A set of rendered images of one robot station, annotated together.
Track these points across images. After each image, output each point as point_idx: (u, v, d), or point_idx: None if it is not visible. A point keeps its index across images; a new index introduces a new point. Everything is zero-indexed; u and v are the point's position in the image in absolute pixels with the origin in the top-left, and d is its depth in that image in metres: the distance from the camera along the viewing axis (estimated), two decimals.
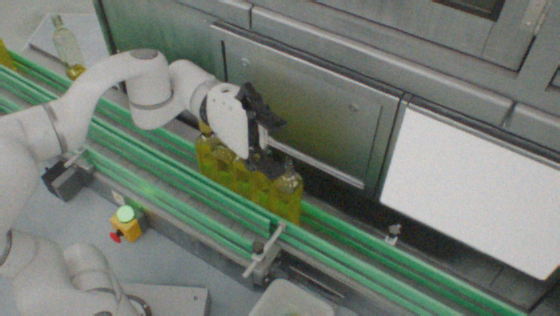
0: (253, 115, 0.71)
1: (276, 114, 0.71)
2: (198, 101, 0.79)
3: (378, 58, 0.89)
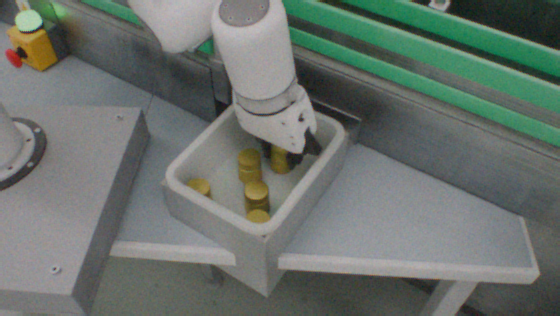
0: (290, 153, 0.66)
1: None
2: (264, 110, 0.54)
3: None
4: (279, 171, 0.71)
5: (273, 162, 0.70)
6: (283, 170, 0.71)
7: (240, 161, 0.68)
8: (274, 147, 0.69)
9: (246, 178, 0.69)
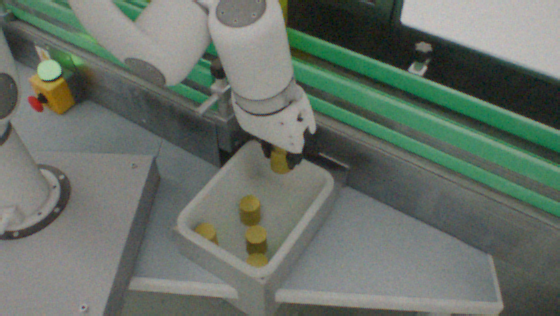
0: (290, 153, 0.66)
1: None
2: (262, 110, 0.54)
3: None
4: (279, 171, 0.71)
5: (273, 162, 0.70)
6: (283, 170, 0.71)
7: (242, 208, 0.77)
8: (274, 147, 0.69)
9: (247, 221, 0.79)
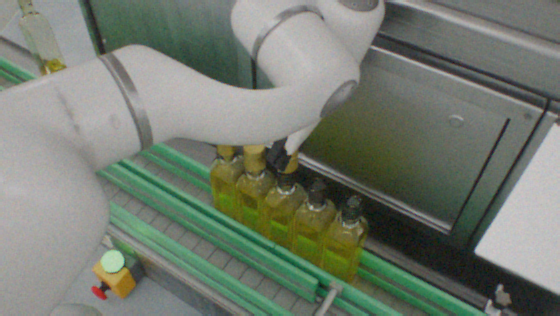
0: None
1: None
2: None
3: (518, 44, 0.54)
4: (298, 163, 0.72)
5: (294, 162, 0.70)
6: (297, 159, 0.72)
7: None
8: None
9: None
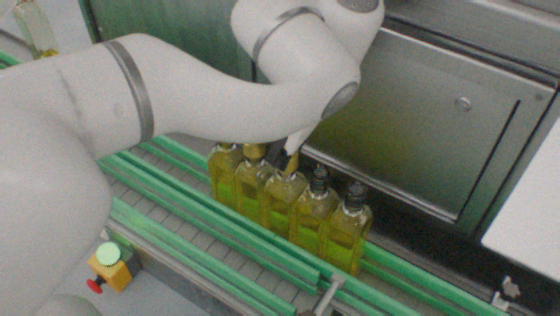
0: None
1: None
2: None
3: (529, 20, 0.51)
4: (298, 163, 0.72)
5: (294, 162, 0.70)
6: (297, 159, 0.72)
7: None
8: None
9: None
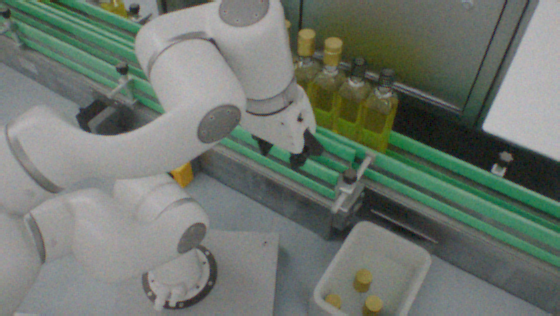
0: (293, 155, 0.66)
1: None
2: (263, 110, 0.54)
3: None
4: None
5: (338, 56, 0.92)
6: (340, 56, 0.93)
7: (359, 280, 0.96)
8: (335, 45, 0.90)
9: (361, 289, 0.98)
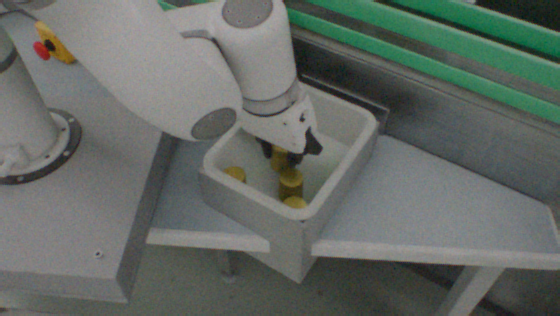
0: (291, 154, 0.66)
1: None
2: (266, 111, 0.54)
3: None
4: None
5: None
6: None
7: (274, 150, 0.69)
8: None
9: (279, 167, 0.71)
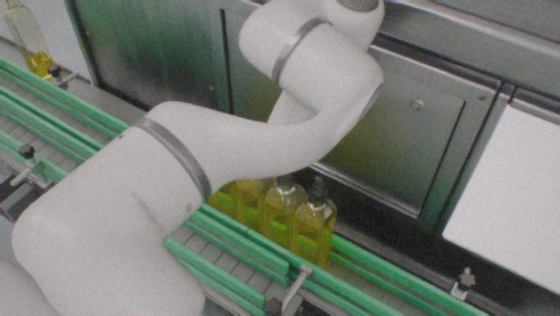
0: None
1: None
2: None
3: (468, 27, 0.56)
4: None
5: None
6: None
7: None
8: None
9: None
